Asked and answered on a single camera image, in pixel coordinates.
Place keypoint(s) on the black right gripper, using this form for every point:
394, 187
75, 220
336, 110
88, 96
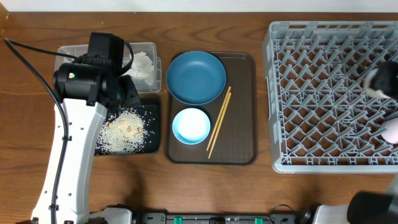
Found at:
385, 79

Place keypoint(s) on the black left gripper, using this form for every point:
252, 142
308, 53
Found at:
134, 98

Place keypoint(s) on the white napkin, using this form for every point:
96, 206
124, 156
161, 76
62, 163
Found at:
142, 69

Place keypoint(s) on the leftover rice pile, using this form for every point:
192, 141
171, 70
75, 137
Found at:
122, 133

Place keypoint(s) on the pink cup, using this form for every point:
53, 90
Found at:
391, 131

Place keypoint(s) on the dark blue plate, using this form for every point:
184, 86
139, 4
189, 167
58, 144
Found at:
196, 77

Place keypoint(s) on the light blue bowl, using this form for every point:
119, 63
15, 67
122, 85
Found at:
191, 126

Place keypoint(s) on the wooden chopstick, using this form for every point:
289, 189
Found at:
219, 127
218, 118

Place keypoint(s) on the white paper cup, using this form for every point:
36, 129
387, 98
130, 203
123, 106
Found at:
368, 90

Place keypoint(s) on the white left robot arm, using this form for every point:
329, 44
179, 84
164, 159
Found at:
84, 93

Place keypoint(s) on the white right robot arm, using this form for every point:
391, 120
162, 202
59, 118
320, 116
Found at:
366, 207

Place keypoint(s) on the black food waste tray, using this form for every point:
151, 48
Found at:
154, 143

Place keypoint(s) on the clear plastic waste bin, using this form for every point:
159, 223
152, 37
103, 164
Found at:
148, 47

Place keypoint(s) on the grey dishwasher rack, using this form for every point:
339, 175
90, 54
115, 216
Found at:
320, 119

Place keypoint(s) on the brown serving tray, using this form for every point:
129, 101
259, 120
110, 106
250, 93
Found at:
236, 142

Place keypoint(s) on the black rail at table edge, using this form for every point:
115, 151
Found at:
162, 218

